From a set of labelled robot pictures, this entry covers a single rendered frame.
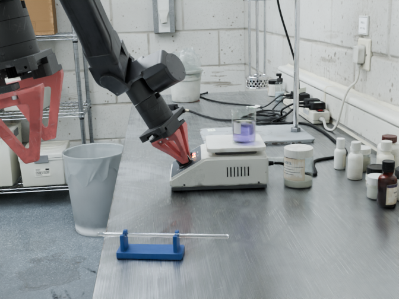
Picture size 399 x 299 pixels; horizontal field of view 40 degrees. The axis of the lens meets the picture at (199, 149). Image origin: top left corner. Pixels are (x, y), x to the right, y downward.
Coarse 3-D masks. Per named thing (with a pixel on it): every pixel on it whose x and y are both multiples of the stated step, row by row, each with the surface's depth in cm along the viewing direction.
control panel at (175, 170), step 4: (196, 148) 120; (200, 148) 117; (192, 152) 118; (196, 152) 116; (200, 152) 114; (192, 156) 115; (196, 156) 113; (200, 156) 112; (196, 160) 110; (172, 164) 119; (176, 164) 117; (192, 164) 109; (172, 168) 116; (176, 168) 114; (184, 168) 110; (172, 172) 113; (176, 172) 111; (172, 176) 110
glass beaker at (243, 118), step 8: (232, 112) 110; (240, 112) 108; (248, 112) 108; (232, 120) 110; (240, 120) 109; (248, 120) 109; (232, 128) 111; (240, 128) 109; (248, 128) 109; (232, 136) 111; (240, 136) 110; (248, 136) 110; (240, 144) 110; (248, 144) 110
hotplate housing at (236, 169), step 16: (208, 160) 108; (224, 160) 108; (240, 160) 108; (256, 160) 108; (176, 176) 110; (192, 176) 109; (208, 176) 109; (224, 176) 109; (240, 176) 109; (256, 176) 109
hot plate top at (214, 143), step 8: (208, 136) 118; (216, 136) 118; (224, 136) 118; (256, 136) 117; (208, 144) 112; (216, 144) 112; (224, 144) 111; (232, 144) 111; (256, 144) 110; (264, 144) 110
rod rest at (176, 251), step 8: (176, 232) 82; (120, 240) 81; (176, 240) 80; (120, 248) 83; (128, 248) 83; (136, 248) 82; (144, 248) 82; (152, 248) 82; (160, 248) 82; (168, 248) 82; (176, 248) 80; (184, 248) 83; (120, 256) 81; (128, 256) 81; (136, 256) 81; (144, 256) 81; (152, 256) 81; (160, 256) 80; (168, 256) 80; (176, 256) 80
